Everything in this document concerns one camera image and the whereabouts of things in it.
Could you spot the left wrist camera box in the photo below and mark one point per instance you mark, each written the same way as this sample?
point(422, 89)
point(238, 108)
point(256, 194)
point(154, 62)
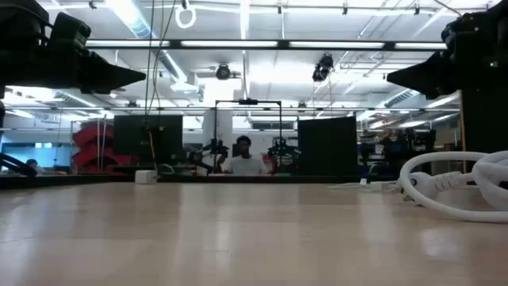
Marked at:
point(70, 29)

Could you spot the red shelf with bins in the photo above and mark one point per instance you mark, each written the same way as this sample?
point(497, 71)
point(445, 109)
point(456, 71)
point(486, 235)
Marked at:
point(93, 147)

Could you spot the black monitor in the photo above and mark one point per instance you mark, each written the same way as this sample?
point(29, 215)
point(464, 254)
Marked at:
point(135, 137)

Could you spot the black partition with yellow edge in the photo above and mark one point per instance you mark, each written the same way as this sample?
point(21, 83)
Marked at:
point(484, 119)

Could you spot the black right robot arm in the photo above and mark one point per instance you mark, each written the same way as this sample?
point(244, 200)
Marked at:
point(498, 16)

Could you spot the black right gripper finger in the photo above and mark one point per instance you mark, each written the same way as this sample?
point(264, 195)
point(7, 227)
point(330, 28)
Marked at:
point(432, 77)

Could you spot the black aluminium table frame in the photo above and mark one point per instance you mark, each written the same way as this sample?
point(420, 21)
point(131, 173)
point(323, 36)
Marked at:
point(238, 179)

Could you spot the black standing panel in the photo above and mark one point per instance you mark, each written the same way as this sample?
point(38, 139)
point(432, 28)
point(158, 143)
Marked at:
point(327, 147)

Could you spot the black beam with light strips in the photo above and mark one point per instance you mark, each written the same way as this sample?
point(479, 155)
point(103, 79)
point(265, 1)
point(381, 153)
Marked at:
point(283, 44)

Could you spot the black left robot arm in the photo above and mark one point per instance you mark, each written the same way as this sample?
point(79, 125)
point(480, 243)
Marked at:
point(21, 18)

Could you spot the black background robot arm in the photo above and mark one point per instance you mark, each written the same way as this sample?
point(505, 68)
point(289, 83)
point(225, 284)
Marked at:
point(283, 150)
point(210, 151)

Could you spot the white USB charger adapter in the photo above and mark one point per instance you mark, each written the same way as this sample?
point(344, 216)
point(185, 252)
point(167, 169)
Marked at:
point(145, 177)

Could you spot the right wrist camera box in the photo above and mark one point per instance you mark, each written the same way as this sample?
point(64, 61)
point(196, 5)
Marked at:
point(462, 33)

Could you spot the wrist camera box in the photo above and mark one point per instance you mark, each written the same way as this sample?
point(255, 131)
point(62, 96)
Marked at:
point(70, 29)
point(462, 33)

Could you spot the person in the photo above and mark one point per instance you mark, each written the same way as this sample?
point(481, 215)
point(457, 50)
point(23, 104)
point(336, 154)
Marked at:
point(32, 164)
point(245, 165)

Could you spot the black background rig frame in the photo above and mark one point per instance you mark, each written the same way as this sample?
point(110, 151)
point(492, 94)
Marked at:
point(248, 102)

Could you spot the black ceiling camera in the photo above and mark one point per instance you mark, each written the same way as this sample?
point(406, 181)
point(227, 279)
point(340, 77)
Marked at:
point(223, 72)
point(322, 69)

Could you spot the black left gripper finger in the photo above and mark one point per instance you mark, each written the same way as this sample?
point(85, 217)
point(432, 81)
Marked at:
point(107, 77)

